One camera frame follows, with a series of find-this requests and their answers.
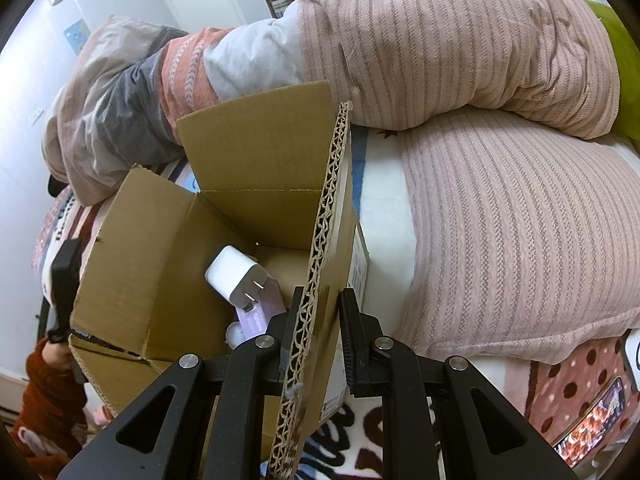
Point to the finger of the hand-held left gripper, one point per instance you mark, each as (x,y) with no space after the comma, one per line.
(65,285)

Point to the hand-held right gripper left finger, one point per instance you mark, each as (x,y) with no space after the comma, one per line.
(292,310)

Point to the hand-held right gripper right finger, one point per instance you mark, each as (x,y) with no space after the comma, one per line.
(347,345)

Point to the brown cardboard box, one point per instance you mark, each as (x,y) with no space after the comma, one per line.
(150,285)

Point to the light purple small package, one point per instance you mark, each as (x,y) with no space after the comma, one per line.
(260,316)

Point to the small white round object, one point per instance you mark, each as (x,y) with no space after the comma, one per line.
(235,333)

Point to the white charger plug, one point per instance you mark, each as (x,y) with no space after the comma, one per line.
(231,275)

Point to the grey pink folded quilt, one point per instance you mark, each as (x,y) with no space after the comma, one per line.
(90,110)

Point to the orange grey patterned blanket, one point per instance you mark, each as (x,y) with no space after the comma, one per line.
(170,90)

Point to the pink striped duvet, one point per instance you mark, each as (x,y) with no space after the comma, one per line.
(475,135)

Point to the smartphone with lit screen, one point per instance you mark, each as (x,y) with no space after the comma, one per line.
(595,422)

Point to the white object with dark mark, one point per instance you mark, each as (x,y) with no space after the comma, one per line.
(633,355)

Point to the green cushion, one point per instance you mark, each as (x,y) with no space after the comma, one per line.
(617,60)

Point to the white wall socket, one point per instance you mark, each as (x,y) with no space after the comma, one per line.
(34,116)

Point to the blue wall sticker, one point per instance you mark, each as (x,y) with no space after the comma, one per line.
(76,35)

